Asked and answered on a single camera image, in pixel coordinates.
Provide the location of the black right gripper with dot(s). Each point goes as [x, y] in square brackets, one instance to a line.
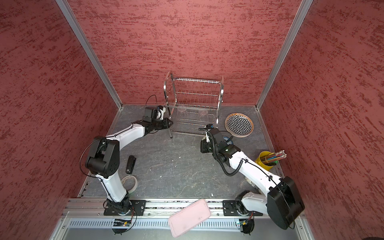
[203, 143]

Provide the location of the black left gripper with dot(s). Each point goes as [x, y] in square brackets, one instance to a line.
[167, 123]

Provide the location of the white patterned plate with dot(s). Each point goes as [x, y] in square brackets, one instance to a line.
[239, 125]

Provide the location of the steel two-tier dish rack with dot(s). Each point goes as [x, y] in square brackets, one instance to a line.
[192, 103]

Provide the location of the blue white porcelain bowl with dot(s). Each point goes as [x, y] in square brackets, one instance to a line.
[228, 140]

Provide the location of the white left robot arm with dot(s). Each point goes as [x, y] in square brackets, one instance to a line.
[103, 159]

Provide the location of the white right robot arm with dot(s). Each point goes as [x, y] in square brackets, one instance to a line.
[279, 198]

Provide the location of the black stapler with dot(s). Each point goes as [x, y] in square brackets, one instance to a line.
[130, 165]

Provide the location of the yellow pen cup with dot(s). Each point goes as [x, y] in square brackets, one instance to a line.
[261, 160]

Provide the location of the coloured pens bundle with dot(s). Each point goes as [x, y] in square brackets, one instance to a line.
[276, 157]

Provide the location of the masking tape roll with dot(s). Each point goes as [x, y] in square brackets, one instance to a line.
[130, 183]

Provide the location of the pink tray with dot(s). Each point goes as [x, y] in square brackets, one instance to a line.
[189, 217]

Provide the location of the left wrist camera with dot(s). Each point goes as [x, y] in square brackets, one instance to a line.
[161, 110]

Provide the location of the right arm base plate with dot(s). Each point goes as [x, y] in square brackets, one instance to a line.
[232, 208]

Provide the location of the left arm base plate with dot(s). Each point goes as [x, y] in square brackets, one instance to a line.
[131, 207]

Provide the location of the aluminium front rail frame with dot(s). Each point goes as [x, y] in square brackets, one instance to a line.
[88, 213]

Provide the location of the aluminium corner post left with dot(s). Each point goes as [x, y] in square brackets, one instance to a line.
[79, 33]

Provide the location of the aluminium corner post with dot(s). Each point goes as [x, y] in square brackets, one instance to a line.
[291, 35]
[79, 33]

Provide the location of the aluminium corner post right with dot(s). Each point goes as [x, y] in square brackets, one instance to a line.
[291, 35]

